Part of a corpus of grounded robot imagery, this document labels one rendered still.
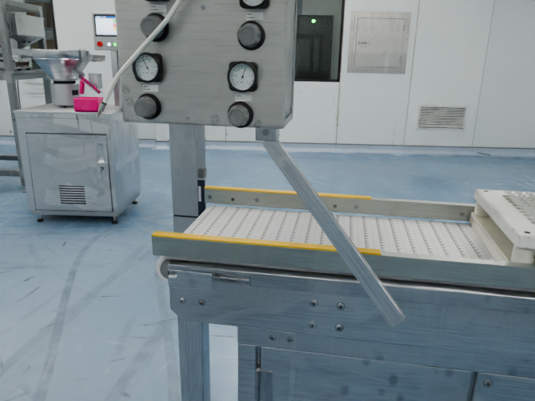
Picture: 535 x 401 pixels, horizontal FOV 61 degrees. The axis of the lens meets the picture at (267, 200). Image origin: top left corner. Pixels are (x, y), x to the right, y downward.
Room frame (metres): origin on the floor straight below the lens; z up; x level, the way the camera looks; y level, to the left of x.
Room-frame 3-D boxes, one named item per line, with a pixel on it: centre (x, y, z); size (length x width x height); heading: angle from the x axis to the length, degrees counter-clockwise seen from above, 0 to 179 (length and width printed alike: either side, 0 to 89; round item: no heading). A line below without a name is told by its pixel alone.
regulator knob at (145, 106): (0.60, 0.16, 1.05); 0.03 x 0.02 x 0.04; 81
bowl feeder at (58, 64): (3.25, 1.35, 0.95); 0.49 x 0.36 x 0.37; 89
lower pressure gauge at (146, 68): (0.60, 0.16, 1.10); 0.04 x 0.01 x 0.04; 81
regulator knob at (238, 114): (0.58, 0.04, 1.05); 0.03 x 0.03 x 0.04; 81
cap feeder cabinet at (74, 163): (3.19, 1.31, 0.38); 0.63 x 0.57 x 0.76; 89
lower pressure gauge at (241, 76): (0.58, 0.03, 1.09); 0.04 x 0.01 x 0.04; 81
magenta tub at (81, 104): (2.99, 1.16, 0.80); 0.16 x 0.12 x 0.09; 89
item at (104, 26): (3.33, 1.10, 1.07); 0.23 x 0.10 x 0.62; 89
